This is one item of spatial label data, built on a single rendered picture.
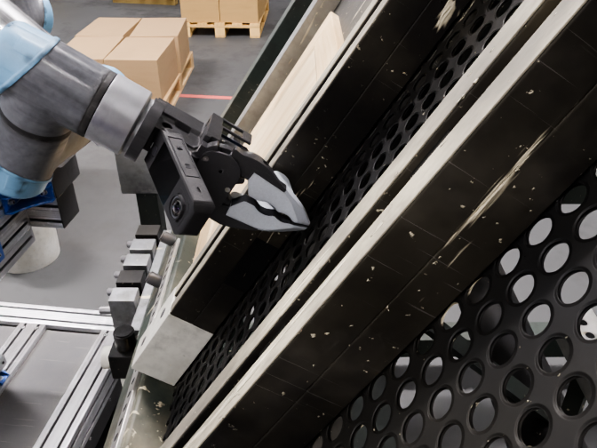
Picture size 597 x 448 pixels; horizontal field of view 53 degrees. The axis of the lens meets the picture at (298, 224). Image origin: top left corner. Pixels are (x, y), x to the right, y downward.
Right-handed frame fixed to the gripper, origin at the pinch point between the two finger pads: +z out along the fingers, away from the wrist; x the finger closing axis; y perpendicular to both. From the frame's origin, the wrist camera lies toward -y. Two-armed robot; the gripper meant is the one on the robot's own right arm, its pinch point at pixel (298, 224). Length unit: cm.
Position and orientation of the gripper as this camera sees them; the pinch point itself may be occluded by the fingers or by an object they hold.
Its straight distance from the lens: 67.9
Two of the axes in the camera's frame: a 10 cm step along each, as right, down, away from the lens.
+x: -5.4, 7.1, 4.5
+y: 0.0, -5.4, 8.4
